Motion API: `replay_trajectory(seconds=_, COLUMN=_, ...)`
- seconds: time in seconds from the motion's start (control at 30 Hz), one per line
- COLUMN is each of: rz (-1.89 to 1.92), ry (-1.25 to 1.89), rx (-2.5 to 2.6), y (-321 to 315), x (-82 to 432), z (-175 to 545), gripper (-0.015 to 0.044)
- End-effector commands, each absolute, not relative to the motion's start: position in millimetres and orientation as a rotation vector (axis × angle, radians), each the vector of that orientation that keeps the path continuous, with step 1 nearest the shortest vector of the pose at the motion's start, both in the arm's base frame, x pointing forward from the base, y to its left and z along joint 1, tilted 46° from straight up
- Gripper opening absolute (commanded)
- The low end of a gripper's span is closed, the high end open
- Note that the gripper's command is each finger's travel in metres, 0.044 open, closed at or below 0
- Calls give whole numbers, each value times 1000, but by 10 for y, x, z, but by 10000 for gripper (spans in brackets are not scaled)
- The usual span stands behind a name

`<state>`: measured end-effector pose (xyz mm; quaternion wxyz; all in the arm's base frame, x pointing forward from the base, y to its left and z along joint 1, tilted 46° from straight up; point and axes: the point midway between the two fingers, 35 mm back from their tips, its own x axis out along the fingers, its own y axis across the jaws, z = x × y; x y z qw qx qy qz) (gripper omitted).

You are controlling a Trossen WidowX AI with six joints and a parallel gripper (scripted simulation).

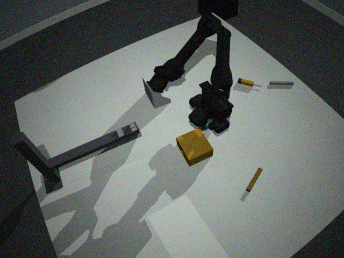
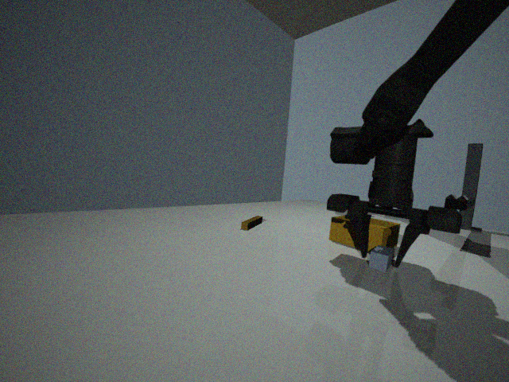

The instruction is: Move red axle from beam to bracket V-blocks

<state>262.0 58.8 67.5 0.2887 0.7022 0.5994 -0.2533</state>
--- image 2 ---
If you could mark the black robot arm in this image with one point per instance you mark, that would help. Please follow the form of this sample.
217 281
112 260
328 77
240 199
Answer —
385 134

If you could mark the brown rectangular bar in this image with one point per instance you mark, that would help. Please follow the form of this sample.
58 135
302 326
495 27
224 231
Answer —
248 224

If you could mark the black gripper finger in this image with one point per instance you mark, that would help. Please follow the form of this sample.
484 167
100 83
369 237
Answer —
409 236
361 227

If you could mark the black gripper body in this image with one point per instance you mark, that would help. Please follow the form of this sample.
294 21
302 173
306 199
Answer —
392 187

